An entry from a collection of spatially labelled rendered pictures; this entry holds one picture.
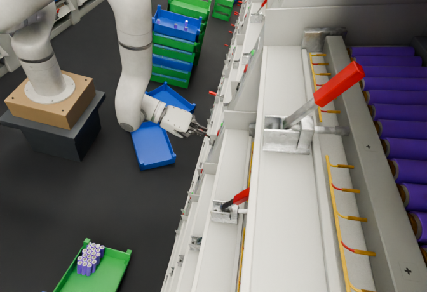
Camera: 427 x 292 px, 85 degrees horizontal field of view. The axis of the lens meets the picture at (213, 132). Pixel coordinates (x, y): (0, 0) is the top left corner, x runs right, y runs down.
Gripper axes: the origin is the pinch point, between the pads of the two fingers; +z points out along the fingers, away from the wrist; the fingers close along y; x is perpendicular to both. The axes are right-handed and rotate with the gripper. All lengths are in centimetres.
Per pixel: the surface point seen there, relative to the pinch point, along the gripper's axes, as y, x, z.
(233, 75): -20.4, 15.3, 3.0
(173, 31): -80, -16, -33
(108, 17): -143, -72, -100
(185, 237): 37.1, -4.1, 5.8
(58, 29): -98, -71, -118
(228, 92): -9.5, 15.1, 2.6
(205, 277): 52, 34, 0
